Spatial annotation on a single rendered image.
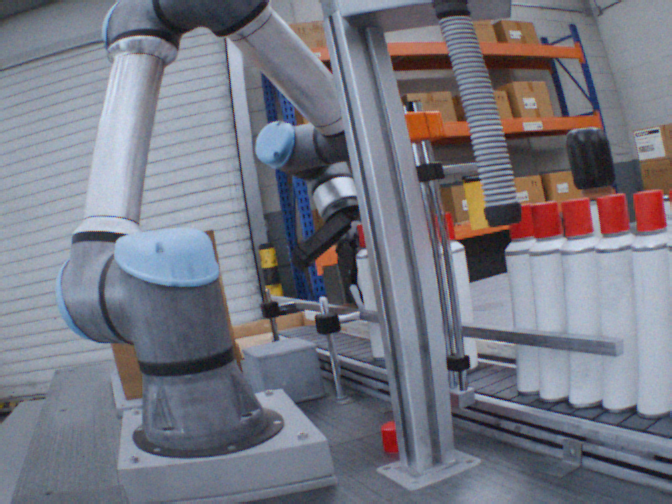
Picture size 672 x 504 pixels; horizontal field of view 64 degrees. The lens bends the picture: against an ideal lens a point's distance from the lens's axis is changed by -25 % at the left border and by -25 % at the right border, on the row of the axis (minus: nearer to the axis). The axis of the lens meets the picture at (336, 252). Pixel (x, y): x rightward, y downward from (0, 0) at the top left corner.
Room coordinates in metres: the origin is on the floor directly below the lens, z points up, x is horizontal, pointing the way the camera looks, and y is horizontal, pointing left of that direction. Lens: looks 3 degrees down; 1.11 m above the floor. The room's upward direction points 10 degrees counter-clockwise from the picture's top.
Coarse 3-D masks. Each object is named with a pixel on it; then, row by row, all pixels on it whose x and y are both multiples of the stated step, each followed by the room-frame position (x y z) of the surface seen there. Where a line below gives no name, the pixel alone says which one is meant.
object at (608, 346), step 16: (304, 304) 1.25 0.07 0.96; (368, 320) 0.99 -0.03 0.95; (464, 336) 0.74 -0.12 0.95; (480, 336) 0.70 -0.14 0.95; (496, 336) 0.67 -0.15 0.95; (512, 336) 0.64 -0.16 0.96; (528, 336) 0.61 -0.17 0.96; (544, 336) 0.59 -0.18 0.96; (560, 336) 0.56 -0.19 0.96; (576, 336) 0.54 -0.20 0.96; (592, 336) 0.52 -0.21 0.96; (592, 352) 0.51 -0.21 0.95; (608, 352) 0.49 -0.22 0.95
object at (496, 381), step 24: (288, 336) 1.40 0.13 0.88; (312, 336) 1.35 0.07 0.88; (336, 336) 1.31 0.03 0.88; (360, 360) 1.05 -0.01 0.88; (384, 360) 1.01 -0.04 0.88; (480, 384) 0.75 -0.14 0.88; (504, 384) 0.72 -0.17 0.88; (552, 408) 0.58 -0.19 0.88; (600, 408) 0.54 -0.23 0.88; (648, 432) 0.44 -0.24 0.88
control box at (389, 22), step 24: (360, 0) 0.56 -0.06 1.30; (384, 0) 0.56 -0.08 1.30; (408, 0) 0.55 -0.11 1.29; (432, 0) 0.55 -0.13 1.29; (480, 0) 0.54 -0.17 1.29; (504, 0) 0.54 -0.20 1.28; (360, 24) 0.60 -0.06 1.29; (384, 24) 0.61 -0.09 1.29; (408, 24) 0.62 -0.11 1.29; (432, 24) 0.63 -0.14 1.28
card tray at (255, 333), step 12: (300, 312) 1.84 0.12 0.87; (240, 324) 1.78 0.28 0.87; (252, 324) 1.79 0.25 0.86; (264, 324) 1.80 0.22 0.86; (288, 324) 1.82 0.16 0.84; (300, 324) 1.84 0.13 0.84; (312, 324) 1.77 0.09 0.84; (240, 336) 1.77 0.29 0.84; (252, 336) 1.77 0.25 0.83; (264, 336) 1.74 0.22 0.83; (240, 348) 1.61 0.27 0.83
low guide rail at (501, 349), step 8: (312, 312) 1.46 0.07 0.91; (360, 320) 1.23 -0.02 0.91; (352, 328) 1.27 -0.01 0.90; (360, 328) 1.23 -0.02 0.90; (480, 344) 0.85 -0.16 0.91; (488, 344) 0.83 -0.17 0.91; (496, 344) 0.81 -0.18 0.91; (504, 344) 0.79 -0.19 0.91; (512, 344) 0.78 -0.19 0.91; (480, 352) 0.85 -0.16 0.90; (488, 352) 0.83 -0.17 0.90; (496, 352) 0.81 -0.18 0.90; (504, 352) 0.79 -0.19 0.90; (512, 352) 0.78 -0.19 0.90
